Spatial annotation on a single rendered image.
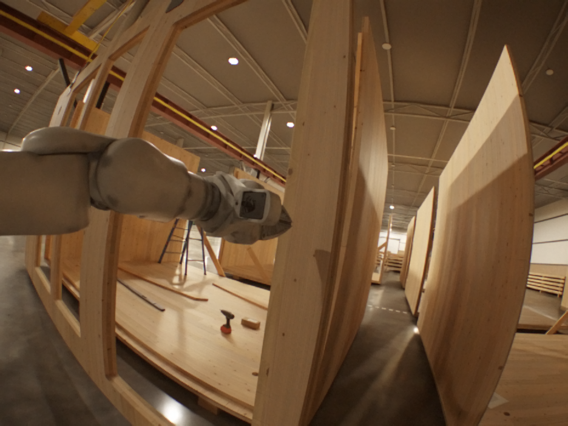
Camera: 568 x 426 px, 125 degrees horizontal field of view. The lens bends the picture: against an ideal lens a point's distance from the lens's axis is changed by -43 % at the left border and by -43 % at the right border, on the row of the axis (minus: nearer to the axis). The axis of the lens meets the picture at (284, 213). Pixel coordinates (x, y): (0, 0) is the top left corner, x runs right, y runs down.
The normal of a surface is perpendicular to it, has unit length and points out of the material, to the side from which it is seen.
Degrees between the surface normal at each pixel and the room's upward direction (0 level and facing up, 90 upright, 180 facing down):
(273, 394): 90
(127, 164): 84
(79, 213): 81
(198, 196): 95
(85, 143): 75
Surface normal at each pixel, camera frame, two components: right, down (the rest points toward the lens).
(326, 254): -0.44, -0.15
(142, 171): 0.90, 0.07
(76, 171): 0.99, 0.02
